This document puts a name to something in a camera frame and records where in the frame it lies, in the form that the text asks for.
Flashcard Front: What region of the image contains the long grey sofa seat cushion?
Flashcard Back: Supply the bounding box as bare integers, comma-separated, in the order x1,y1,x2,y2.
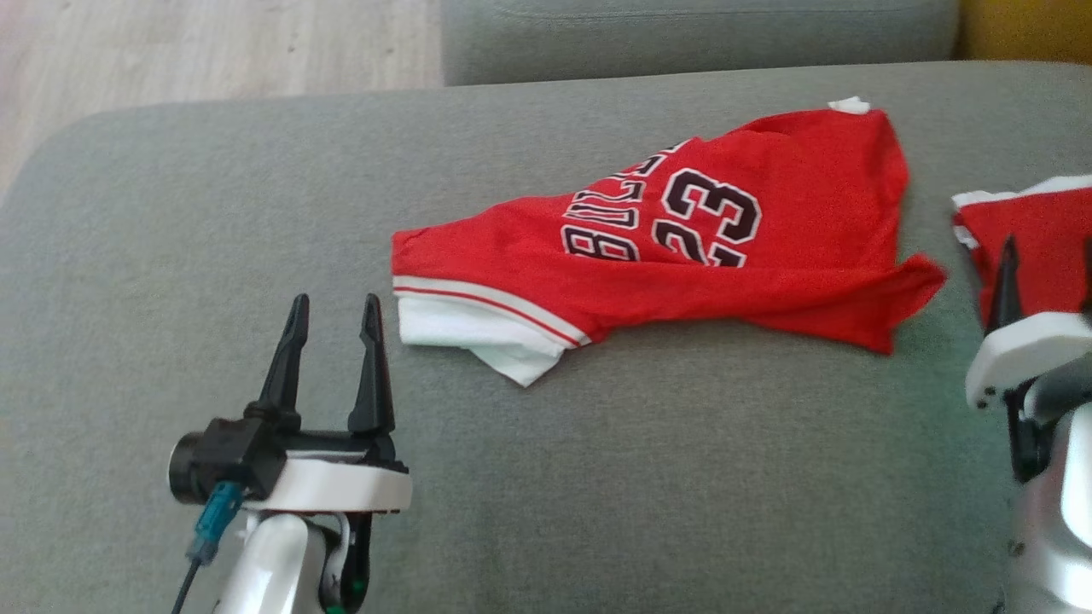
441,0,963,86

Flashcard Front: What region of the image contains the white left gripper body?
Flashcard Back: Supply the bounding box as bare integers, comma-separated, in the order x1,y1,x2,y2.
243,431,413,614

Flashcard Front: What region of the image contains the blue camera cable connector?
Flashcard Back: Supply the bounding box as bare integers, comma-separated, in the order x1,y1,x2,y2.
171,480,244,614

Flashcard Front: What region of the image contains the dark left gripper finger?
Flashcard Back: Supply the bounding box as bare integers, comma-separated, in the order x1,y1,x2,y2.
347,294,398,436
245,294,310,432

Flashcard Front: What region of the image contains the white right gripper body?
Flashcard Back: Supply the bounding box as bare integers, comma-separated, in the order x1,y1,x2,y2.
966,311,1092,483

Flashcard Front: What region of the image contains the red bulls 23 jersey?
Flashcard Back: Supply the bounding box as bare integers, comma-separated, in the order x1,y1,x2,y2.
391,96,948,389

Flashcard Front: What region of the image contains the large grey sofa ottoman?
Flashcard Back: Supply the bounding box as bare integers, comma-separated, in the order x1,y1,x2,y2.
0,60,1092,614

